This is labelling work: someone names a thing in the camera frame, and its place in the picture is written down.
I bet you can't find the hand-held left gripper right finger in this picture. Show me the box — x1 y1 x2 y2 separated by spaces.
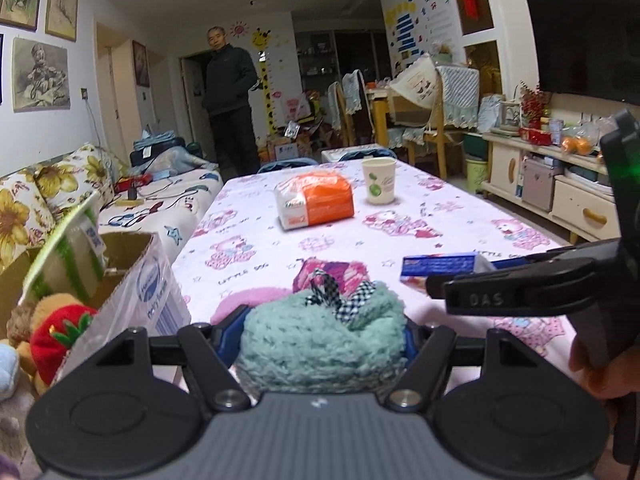
382 316 543 418

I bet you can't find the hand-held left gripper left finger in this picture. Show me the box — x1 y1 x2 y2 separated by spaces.
95 305 253 411

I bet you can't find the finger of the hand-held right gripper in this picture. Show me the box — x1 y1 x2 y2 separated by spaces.
491 249 568 268
425 248 577 319

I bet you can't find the blue box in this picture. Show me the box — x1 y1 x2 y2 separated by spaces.
399 252 497 292

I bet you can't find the teal knitted hat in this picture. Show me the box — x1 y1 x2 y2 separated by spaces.
235 270 409 394

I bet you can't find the person's right hand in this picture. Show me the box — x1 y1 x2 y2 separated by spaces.
567 332 640 402

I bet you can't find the cream television cabinet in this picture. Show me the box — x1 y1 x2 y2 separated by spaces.
481 130 625 245

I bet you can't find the pink printed tablecloth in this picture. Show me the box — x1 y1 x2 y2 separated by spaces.
172 157 577 397

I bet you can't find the green waste bin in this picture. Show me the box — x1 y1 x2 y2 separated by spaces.
464 157 489 194

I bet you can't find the pink fuzzy cloth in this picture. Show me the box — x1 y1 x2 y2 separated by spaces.
210 257 371 327

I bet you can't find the red flower arrangement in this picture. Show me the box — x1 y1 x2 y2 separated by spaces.
516 81 552 124

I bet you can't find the black television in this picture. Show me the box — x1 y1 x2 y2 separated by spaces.
523 0 640 107

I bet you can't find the cartoon printed sofa blanket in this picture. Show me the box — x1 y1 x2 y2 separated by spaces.
96 166 224 262

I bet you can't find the orange tissue pack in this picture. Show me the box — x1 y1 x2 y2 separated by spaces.
274 170 357 232

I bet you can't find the white paper cup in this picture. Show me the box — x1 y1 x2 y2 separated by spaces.
361 156 398 206

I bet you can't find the red strawberry plush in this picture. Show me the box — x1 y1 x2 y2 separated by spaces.
29 304 99 387

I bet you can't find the lace covered dining chair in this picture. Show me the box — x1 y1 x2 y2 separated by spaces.
434 64 482 162
326 69 372 144

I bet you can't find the blue chair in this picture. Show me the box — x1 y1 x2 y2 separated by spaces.
339 148 399 162
256 157 322 174

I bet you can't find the red tool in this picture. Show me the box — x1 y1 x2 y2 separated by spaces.
114 174 154 194

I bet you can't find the grey blue cloth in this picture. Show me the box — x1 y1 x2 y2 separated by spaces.
146 144 217 179

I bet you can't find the green striped watermelon pillow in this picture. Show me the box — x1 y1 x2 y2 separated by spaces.
21 199 109 307

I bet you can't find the yellow wooden dining table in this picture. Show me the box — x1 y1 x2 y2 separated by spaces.
366 86 442 162

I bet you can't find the blue bag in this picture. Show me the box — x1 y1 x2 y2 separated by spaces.
130 131 189 167

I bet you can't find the white printed tote bag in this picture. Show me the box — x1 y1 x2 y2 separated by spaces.
389 54 442 109

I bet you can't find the light blue plush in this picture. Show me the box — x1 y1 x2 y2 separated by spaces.
0 341 22 402

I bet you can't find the giraffe height chart sticker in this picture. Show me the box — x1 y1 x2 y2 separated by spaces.
249 29 284 137

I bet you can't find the framed violinist drawing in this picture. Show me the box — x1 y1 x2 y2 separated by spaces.
11 37 71 112

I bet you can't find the framed tree drawing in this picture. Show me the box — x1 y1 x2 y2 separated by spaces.
45 0 80 42

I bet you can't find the blue wall sticker chart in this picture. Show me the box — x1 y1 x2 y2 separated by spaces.
384 0 453 62

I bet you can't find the small framed wall picture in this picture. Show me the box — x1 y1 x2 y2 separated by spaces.
131 40 151 87

